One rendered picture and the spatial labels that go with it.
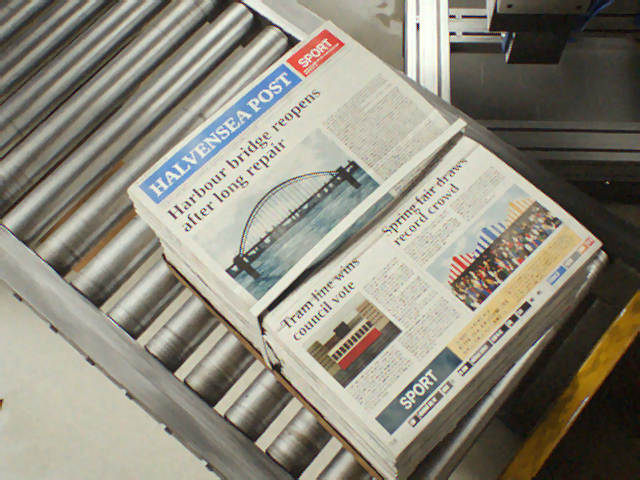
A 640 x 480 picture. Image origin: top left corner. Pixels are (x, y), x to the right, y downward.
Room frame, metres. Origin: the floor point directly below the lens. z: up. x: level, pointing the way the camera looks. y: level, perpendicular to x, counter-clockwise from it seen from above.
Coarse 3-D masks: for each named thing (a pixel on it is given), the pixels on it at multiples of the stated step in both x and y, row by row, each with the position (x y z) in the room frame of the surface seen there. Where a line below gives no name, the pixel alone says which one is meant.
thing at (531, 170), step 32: (224, 0) 0.84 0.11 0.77; (256, 0) 0.82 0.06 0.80; (288, 0) 0.81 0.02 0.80; (256, 32) 0.80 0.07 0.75; (288, 32) 0.76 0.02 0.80; (480, 128) 0.59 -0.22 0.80; (512, 160) 0.54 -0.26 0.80; (544, 192) 0.49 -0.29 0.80; (576, 192) 0.48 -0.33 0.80; (608, 224) 0.44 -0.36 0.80; (608, 256) 0.40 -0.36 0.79; (608, 288) 0.38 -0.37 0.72
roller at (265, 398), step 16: (256, 384) 0.27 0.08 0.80; (272, 384) 0.27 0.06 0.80; (240, 400) 0.25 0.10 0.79; (256, 400) 0.25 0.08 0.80; (272, 400) 0.25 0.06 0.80; (288, 400) 0.25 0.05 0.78; (224, 416) 0.23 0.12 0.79; (240, 416) 0.23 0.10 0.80; (256, 416) 0.23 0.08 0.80; (272, 416) 0.23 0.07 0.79; (256, 432) 0.21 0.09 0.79
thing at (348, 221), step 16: (448, 128) 0.45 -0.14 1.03; (432, 144) 0.43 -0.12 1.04; (416, 160) 0.42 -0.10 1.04; (400, 176) 0.40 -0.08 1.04; (384, 192) 0.38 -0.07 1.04; (368, 208) 0.37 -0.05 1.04; (352, 224) 0.35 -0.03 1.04; (304, 256) 0.32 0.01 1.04; (288, 272) 0.31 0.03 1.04; (272, 288) 0.29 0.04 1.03; (256, 304) 0.28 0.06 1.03
